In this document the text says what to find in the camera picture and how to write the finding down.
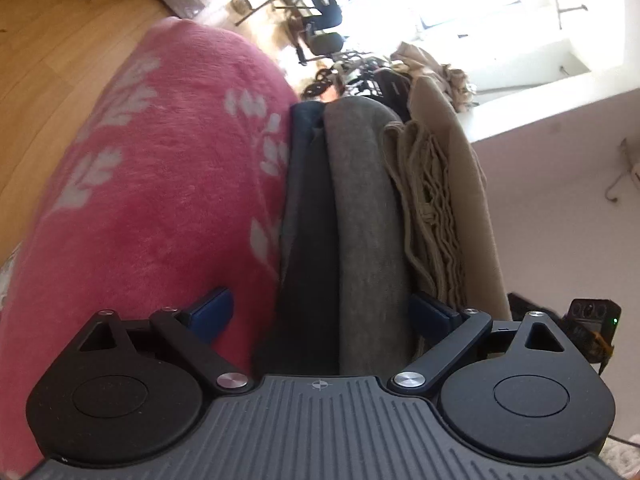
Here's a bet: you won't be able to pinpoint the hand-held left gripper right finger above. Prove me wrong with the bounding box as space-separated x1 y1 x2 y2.
390 291 563 393

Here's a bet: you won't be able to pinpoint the dark grey garment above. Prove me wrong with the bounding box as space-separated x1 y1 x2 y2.
250 101 343 378

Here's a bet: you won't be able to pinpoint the wheelchair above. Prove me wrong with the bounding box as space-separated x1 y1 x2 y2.
299 49 416 121

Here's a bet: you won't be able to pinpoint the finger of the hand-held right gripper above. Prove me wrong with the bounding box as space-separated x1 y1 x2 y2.
507 292 563 322

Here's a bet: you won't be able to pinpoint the pile of beige clothes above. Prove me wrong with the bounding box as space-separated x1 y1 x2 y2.
389 41 481 113

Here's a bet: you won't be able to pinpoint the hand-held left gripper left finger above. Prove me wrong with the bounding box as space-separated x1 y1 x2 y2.
77 287 251 393

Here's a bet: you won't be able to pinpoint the white cloth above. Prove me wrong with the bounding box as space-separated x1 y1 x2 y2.
597 442 640 480

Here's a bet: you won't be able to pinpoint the pink floral blanket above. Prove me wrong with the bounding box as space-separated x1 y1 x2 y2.
0 16 301 478

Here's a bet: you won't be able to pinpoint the beige pants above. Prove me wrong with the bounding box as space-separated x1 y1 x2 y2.
382 76 513 356

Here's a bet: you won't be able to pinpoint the black chair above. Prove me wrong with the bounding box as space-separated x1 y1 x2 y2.
295 0 348 68

